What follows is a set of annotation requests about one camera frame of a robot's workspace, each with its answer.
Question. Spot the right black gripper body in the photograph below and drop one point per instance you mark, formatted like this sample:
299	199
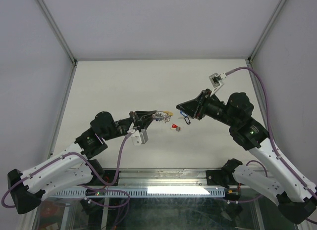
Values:
199	111

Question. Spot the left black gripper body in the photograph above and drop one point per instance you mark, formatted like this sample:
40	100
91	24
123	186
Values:
136	119

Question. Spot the keyring with yellow handle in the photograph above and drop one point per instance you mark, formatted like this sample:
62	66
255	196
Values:
162	116

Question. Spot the red tagged key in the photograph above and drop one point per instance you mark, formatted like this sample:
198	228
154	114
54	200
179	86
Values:
175	127

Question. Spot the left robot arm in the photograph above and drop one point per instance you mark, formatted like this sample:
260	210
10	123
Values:
76	164

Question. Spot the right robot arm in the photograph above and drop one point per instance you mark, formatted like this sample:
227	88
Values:
293	193

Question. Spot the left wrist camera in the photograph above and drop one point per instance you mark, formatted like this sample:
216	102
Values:
138	137

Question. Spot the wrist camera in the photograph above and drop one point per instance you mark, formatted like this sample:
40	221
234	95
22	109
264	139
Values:
217	81
138	137

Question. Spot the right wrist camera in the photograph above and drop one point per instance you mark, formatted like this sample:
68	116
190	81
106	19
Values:
217	81

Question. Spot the aluminium mounting rail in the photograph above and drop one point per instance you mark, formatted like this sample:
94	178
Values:
158	176

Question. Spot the white slotted cable duct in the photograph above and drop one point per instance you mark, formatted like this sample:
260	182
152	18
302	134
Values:
148	192

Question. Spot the left aluminium frame post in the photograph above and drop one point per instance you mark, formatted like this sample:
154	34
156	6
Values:
56	30

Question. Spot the aluminium frame post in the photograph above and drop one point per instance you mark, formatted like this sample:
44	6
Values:
56	30
267	29

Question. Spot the right aluminium frame post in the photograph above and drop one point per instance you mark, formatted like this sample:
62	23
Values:
267	29

